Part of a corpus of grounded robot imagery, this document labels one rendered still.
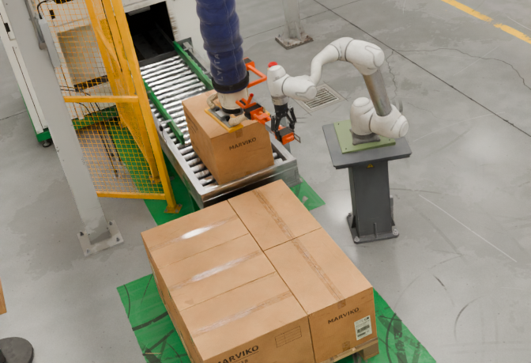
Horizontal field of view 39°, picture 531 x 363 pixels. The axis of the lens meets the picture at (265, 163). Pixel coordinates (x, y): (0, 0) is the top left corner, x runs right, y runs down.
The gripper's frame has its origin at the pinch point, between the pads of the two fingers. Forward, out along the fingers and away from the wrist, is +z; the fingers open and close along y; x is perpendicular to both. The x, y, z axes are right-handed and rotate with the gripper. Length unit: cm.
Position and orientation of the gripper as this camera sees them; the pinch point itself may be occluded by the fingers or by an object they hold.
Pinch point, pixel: (284, 134)
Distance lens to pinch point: 413.4
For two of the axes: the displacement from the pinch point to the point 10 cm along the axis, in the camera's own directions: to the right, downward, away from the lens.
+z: 1.4, 8.1, 5.6
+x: 5.0, 4.3, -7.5
